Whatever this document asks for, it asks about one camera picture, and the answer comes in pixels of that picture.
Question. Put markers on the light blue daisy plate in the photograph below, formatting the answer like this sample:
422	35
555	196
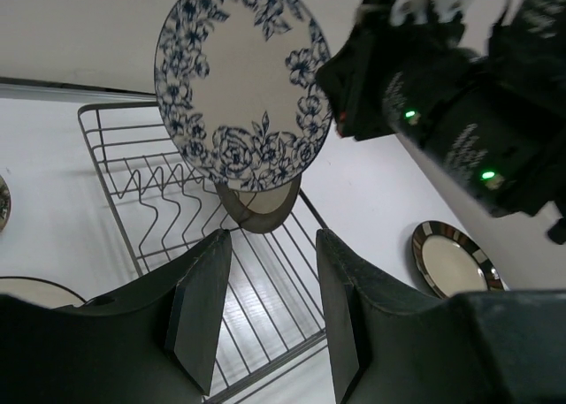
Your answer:
5	202

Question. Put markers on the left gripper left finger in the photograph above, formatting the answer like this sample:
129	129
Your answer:
153	340

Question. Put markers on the brown rim cream plate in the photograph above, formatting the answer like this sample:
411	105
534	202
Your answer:
261	212

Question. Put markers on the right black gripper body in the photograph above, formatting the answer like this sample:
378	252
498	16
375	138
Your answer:
355	78

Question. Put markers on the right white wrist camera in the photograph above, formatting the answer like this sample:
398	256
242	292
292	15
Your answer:
425	11

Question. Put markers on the blue floral white plate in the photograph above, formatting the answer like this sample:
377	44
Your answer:
236	90

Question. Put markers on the cream tree pattern plate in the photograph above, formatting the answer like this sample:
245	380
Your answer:
40	292

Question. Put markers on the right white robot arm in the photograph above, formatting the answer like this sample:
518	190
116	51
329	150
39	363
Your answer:
494	123

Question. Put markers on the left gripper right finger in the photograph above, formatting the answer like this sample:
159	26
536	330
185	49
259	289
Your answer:
390	343

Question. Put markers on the striped dark rim plate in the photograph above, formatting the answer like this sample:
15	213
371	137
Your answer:
451	262

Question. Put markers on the grey wire dish rack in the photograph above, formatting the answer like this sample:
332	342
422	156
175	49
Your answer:
272	345

